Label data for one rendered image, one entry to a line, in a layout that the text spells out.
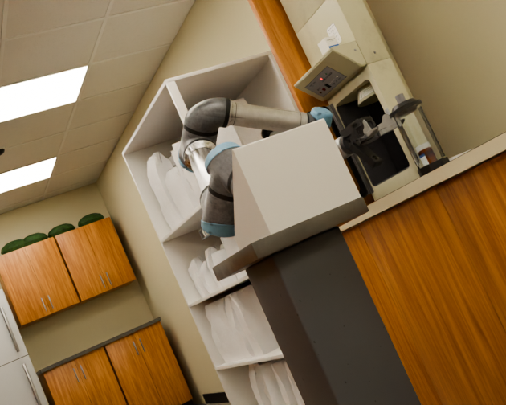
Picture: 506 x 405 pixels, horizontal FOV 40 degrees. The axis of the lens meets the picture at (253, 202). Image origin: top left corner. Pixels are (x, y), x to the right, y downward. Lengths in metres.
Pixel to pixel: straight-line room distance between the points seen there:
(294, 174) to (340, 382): 0.50
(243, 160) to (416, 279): 0.88
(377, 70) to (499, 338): 1.05
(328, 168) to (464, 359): 0.87
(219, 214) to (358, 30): 1.04
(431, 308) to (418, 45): 1.18
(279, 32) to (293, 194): 1.38
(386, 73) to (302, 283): 1.17
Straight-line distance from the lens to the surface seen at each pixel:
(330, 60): 2.61
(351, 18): 2.67
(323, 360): 1.67
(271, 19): 2.98
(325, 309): 1.69
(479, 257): 2.08
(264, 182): 1.66
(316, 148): 1.75
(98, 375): 7.07
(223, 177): 1.85
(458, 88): 2.93
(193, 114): 2.26
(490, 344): 2.21
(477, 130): 2.92
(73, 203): 7.89
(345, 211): 1.69
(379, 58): 2.65
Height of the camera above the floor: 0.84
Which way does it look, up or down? 6 degrees up
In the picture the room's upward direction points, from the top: 24 degrees counter-clockwise
